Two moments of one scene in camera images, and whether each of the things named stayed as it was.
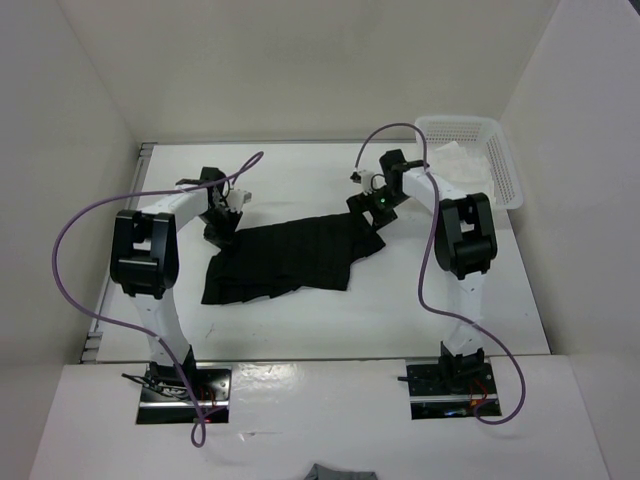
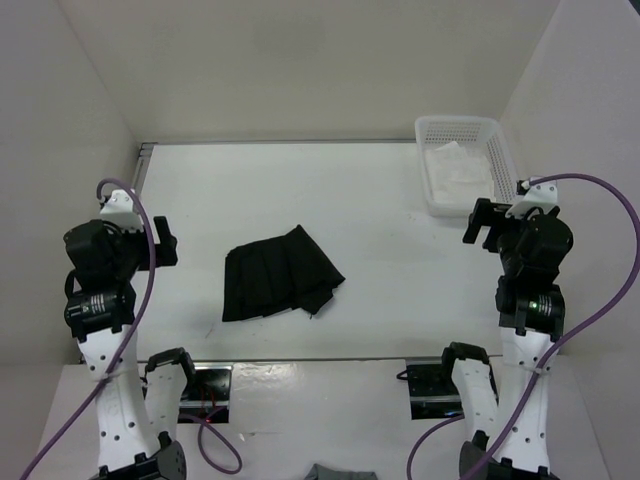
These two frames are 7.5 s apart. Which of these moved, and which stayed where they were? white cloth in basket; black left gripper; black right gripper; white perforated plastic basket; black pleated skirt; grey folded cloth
Moved: black left gripper; black right gripper; black pleated skirt
Stayed: white perforated plastic basket; grey folded cloth; white cloth in basket
